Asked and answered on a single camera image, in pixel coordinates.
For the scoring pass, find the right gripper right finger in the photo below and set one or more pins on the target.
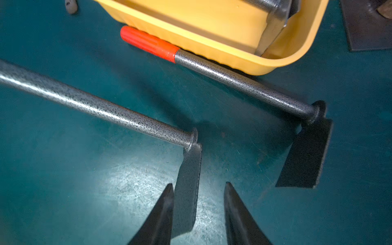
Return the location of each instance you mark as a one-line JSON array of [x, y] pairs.
[[241, 228]]

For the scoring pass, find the yellow plastic storage box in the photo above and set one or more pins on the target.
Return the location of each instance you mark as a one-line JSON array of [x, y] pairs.
[[227, 32]]

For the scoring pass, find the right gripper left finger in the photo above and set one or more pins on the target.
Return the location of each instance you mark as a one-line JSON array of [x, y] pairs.
[[156, 230]]

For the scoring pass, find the red handle tool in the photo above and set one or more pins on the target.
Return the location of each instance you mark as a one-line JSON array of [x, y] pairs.
[[304, 164], [278, 14], [187, 185]]

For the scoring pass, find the pink blossom artificial tree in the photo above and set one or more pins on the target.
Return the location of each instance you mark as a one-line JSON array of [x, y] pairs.
[[368, 24]]

